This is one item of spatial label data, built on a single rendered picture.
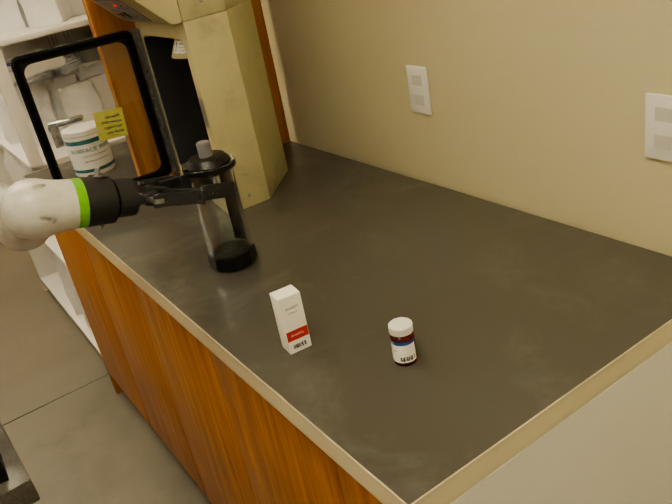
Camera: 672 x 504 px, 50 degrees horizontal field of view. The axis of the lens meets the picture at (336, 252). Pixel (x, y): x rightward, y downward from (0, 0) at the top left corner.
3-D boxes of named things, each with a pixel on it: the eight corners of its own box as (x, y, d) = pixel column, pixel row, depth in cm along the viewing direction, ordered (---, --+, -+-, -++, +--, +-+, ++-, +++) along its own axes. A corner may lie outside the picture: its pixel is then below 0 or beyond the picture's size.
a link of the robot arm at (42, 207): (11, 238, 121) (-3, 175, 121) (1, 250, 132) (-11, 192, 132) (95, 225, 129) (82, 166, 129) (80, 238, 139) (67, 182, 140)
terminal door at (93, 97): (173, 174, 202) (130, 28, 185) (64, 209, 192) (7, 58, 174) (172, 173, 203) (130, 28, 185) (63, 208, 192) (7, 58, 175)
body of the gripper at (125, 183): (119, 183, 132) (167, 177, 137) (104, 174, 139) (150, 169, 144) (122, 223, 135) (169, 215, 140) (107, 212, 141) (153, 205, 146)
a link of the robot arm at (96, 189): (77, 224, 139) (92, 237, 132) (71, 164, 135) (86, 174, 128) (109, 220, 142) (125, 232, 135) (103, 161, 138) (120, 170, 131)
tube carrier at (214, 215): (242, 240, 162) (220, 149, 152) (266, 253, 153) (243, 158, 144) (199, 258, 157) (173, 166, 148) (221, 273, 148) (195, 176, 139)
